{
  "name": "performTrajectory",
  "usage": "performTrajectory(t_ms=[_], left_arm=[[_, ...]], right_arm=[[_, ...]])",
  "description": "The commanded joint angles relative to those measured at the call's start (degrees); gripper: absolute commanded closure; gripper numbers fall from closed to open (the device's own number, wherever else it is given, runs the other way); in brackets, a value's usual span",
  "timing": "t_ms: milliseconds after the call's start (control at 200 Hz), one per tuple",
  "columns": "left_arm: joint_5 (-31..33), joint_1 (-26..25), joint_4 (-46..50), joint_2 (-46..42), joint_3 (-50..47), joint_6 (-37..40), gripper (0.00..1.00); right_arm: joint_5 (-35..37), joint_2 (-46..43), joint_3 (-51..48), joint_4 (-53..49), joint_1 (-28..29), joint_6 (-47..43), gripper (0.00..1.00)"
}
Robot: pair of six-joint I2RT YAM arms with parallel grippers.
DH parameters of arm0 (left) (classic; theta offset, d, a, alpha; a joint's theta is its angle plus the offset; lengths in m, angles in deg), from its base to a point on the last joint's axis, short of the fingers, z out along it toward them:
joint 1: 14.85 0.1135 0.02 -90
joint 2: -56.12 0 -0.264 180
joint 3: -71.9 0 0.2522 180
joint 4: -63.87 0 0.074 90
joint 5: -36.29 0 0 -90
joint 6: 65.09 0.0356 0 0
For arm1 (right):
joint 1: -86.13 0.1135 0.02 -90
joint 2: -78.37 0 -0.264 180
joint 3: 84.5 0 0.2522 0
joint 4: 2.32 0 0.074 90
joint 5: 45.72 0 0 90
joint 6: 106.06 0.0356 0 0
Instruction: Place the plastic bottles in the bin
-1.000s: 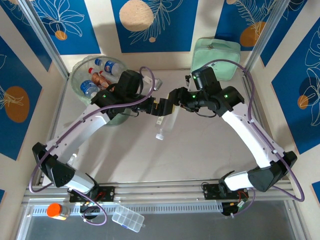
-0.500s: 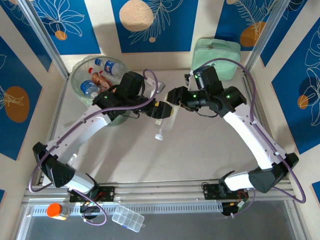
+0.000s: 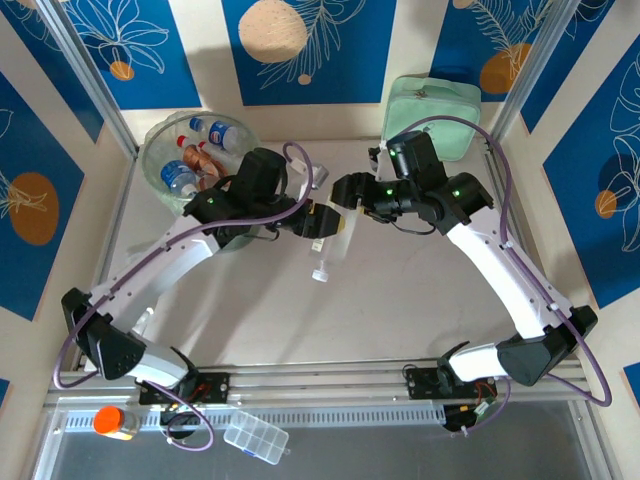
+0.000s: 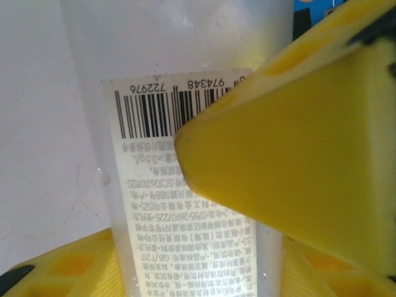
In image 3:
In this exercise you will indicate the grey metal base panel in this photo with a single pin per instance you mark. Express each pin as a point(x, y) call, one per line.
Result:
point(400, 455)

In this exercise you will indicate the brown drink bottle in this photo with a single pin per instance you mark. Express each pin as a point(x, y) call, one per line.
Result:
point(200, 161)

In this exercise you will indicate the white-capped blue-label clear bottle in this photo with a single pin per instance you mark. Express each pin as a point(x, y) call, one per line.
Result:
point(222, 135)

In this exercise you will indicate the clear plastic packet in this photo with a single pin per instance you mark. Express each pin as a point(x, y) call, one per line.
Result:
point(144, 320)

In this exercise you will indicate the clear bottle white cap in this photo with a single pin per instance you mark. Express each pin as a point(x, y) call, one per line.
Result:
point(335, 255)

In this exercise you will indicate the aluminium frame post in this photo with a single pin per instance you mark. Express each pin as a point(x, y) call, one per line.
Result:
point(531, 70)
point(86, 75)

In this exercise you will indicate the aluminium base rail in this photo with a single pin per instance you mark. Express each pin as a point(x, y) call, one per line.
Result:
point(320, 382)

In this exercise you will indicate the red-capped clear bottle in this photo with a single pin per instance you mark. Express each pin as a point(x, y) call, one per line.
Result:
point(181, 141)

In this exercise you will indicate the jar with orange cap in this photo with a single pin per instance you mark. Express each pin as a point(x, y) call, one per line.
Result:
point(107, 421)

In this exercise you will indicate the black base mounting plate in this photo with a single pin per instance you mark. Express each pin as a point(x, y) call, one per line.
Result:
point(215, 387)
point(417, 384)

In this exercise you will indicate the mint green zip pouch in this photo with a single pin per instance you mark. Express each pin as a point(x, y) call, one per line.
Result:
point(450, 105)

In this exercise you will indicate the blue-capped blue-label clear bottle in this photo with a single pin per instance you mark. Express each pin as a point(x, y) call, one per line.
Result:
point(197, 123)

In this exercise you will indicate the clear plastic compartment box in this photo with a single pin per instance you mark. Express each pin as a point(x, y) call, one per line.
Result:
point(255, 437)

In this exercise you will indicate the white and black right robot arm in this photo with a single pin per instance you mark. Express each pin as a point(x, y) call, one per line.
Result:
point(500, 280)

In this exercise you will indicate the translucent bin with green liner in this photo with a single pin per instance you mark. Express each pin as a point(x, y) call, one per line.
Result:
point(155, 150)

